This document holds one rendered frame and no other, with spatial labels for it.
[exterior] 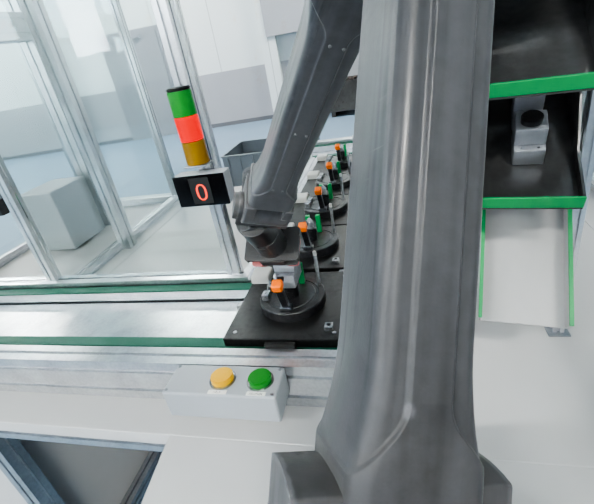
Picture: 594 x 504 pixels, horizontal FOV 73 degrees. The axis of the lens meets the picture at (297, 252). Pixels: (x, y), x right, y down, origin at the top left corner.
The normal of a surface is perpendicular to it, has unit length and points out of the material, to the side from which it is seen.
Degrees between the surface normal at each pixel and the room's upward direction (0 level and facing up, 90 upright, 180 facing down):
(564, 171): 25
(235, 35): 90
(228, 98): 90
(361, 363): 66
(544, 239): 45
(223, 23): 90
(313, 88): 128
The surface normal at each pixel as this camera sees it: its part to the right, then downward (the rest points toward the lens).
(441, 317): 0.24, -0.01
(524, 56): -0.30, -0.58
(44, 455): 0.97, -0.04
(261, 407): -0.20, 0.49
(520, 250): -0.37, -0.27
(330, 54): 0.03, 0.91
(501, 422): -0.16, -0.87
